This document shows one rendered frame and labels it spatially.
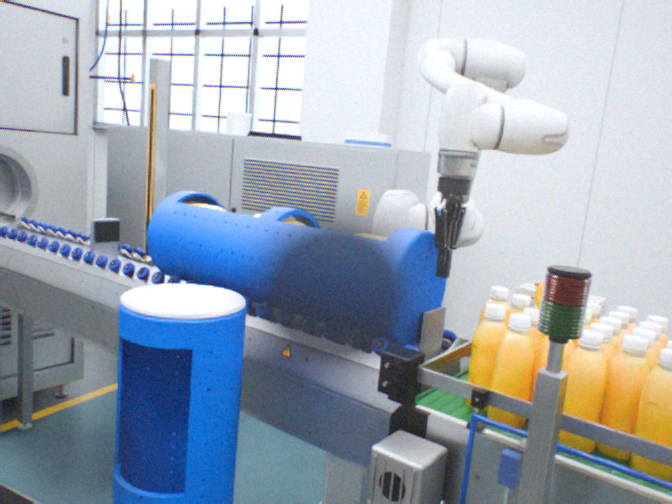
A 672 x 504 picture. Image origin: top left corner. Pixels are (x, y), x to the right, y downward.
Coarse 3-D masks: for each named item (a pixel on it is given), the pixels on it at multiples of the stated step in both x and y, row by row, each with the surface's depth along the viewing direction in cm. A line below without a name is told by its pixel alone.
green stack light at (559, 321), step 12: (540, 312) 91; (552, 312) 89; (564, 312) 88; (576, 312) 88; (540, 324) 91; (552, 324) 89; (564, 324) 88; (576, 324) 88; (552, 336) 89; (564, 336) 88; (576, 336) 88
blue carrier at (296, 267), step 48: (192, 192) 189; (192, 240) 172; (240, 240) 161; (288, 240) 153; (336, 240) 146; (432, 240) 146; (240, 288) 166; (288, 288) 153; (336, 288) 143; (384, 288) 135; (432, 288) 150; (384, 336) 142
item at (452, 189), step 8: (440, 176) 139; (440, 184) 139; (448, 184) 137; (456, 184) 136; (464, 184) 137; (440, 192) 140; (448, 192) 137; (456, 192) 137; (464, 192) 137; (440, 200) 138; (448, 200) 137; (456, 200) 140; (448, 208) 138; (448, 216) 140
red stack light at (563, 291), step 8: (544, 280) 91; (552, 280) 88; (560, 280) 87; (568, 280) 87; (576, 280) 87; (584, 280) 87; (544, 288) 90; (552, 288) 88; (560, 288) 88; (568, 288) 87; (576, 288) 87; (584, 288) 87; (544, 296) 90; (552, 296) 88; (560, 296) 88; (568, 296) 87; (576, 296) 87; (584, 296) 88; (560, 304) 88; (568, 304) 87; (576, 304) 87; (584, 304) 88
